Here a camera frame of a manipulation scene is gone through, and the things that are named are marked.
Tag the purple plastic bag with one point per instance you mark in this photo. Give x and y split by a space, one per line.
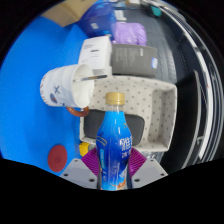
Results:
130 33

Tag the black zip case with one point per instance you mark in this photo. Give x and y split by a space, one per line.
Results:
90 126

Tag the white cardboard box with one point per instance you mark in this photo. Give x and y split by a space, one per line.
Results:
95 53

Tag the metal spoon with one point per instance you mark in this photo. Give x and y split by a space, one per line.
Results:
96 77

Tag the beige dotted fabric bin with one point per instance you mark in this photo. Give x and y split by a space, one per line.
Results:
153 100

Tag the small teal screen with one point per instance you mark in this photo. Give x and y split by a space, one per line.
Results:
155 10

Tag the flat round red coaster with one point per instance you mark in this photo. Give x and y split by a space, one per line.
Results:
57 158

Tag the blue drink bottle gold cap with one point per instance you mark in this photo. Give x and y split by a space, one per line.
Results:
114 146

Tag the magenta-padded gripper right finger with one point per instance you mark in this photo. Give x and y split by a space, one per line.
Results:
148 172

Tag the yellow multimeter with red leads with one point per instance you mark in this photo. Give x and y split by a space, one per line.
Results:
84 148

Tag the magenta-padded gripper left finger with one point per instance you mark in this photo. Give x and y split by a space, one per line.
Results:
78 173

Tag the black workbench shelf unit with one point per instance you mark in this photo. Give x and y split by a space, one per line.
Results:
200 100

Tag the blue cardboard box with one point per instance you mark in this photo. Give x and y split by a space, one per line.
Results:
98 18

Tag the dark grey upright box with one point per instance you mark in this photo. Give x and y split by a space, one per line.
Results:
133 60

